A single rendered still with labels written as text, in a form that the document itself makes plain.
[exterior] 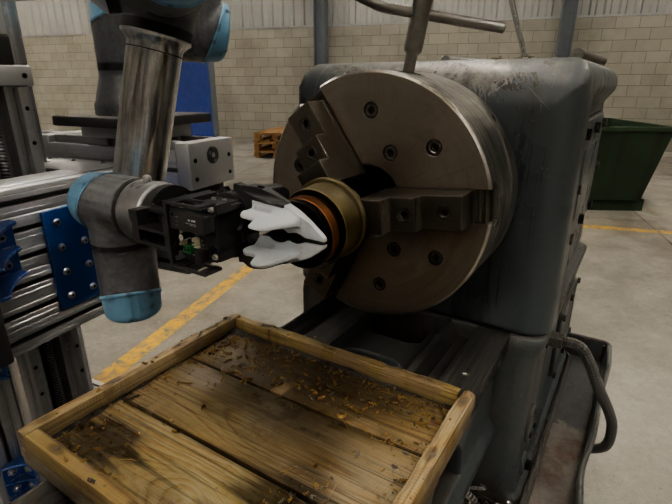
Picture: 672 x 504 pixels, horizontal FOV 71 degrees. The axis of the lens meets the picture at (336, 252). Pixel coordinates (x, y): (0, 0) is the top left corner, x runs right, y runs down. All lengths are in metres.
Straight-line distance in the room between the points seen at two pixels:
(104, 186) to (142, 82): 0.18
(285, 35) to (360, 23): 1.72
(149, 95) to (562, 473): 0.95
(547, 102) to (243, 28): 11.45
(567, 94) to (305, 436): 0.51
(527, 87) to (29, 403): 1.05
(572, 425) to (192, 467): 0.86
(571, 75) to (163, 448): 0.63
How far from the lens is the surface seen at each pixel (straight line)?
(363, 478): 0.47
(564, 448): 1.11
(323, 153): 0.56
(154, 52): 0.73
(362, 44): 11.02
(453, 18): 0.62
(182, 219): 0.48
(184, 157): 0.95
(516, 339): 0.77
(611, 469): 1.98
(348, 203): 0.50
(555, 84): 0.69
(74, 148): 1.18
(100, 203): 0.62
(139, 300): 0.66
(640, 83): 11.03
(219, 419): 0.55
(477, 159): 0.55
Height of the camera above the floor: 1.22
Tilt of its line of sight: 20 degrees down
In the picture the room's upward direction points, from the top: straight up
